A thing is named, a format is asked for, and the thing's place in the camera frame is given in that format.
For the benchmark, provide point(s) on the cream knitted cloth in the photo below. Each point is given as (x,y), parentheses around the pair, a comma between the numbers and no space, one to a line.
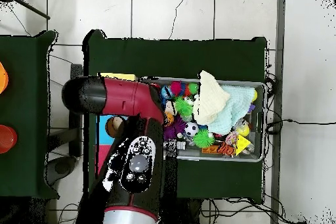
(210,100)

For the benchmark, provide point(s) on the green spiky toy with eyes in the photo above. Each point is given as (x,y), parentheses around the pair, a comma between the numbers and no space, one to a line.
(183,105)

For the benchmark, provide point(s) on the orange tiger plush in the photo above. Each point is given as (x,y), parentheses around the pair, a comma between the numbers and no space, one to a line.
(225,149)

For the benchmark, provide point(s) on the yellow cheese wedge toy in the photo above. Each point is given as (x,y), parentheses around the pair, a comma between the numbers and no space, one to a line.
(241,143)

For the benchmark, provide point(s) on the red plastic cup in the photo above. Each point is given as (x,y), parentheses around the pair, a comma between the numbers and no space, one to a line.
(6,140)

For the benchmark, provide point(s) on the orange plastic cup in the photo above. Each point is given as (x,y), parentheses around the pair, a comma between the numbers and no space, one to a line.
(3,78)

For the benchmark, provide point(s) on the black metal rod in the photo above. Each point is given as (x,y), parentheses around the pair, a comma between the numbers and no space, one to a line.
(34,11)

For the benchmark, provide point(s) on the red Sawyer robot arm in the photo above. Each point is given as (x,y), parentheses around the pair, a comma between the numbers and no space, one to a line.
(123,98)

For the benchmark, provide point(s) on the wooden box with three holes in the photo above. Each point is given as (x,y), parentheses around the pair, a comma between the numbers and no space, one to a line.
(103,134)

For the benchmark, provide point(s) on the light blue knitted cloth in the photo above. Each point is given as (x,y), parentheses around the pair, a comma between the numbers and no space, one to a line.
(233,108)

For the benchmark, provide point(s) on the shallow mesh bin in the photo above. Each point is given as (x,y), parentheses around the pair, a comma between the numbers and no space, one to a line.
(257,140)

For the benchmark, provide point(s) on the black and white soccer ball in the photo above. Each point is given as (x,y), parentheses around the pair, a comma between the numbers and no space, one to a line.
(191,129)

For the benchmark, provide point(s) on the purple spiky ball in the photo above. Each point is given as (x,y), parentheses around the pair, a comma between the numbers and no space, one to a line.
(176,129)

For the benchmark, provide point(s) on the multicolour spiky caterpillar toy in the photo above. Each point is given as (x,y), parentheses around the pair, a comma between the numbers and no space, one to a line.
(176,88)

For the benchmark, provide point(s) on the orange toy basketball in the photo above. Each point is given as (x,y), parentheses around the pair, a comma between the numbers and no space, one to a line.
(170,119)

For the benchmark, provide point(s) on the dark green tablecloth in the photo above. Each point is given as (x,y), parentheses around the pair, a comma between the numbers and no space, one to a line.
(26,103)
(183,58)

